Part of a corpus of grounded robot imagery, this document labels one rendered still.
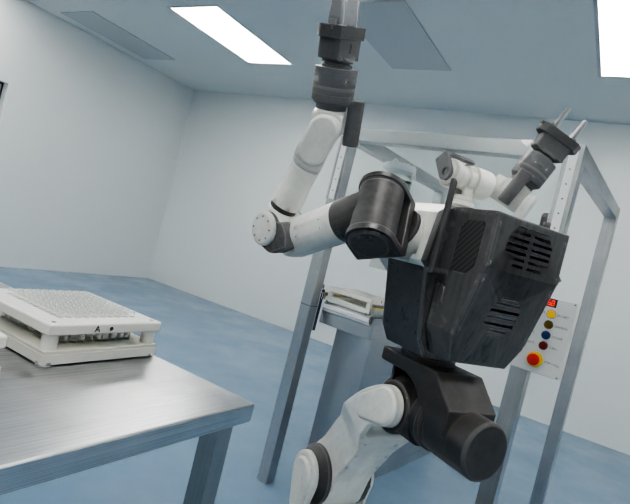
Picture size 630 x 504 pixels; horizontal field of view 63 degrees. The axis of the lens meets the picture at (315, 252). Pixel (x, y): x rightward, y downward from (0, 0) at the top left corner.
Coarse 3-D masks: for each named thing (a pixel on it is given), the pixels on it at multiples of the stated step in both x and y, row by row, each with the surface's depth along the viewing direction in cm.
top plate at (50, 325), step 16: (0, 288) 99; (0, 304) 91; (16, 304) 91; (32, 320) 86; (48, 320) 86; (64, 320) 88; (80, 320) 91; (96, 320) 93; (112, 320) 96; (128, 320) 99; (144, 320) 102
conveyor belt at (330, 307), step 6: (324, 306) 241; (330, 306) 239; (336, 306) 237; (342, 306) 237; (330, 312) 240; (336, 312) 236; (342, 312) 234; (348, 312) 233; (354, 312) 231; (360, 312) 231; (348, 318) 233; (354, 318) 230; (360, 318) 228; (366, 318) 227; (366, 324) 227
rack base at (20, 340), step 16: (0, 320) 95; (16, 336) 88; (32, 336) 90; (32, 352) 85; (48, 352) 84; (64, 352) 87; (80, 352) 90; (96, 352) 92; (112, 352) 95; (128, 352) 99; (144, 352) 102
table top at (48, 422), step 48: (0, 384) 73; (48, 384) 78; (96, 384) 82; (144, 384) 88; (192, 384) 94; (0, 432) 60; (48, 432) 63; (96, 432) 66; (144, 432) 70; (192, 432) 79; (0, 480) 54; (48, 480) 59
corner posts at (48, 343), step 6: (42, 336) 85; (48, 336) 84; (54, 336) 85; (144, 336) 103; (150, 336) 103; (42, 342) 84; (48, 342) 84; (54, 342) 85; (144, 342) 103; (150, 342) 103; (42, 348) 84; (48, 348) 85; (54, 348) 85
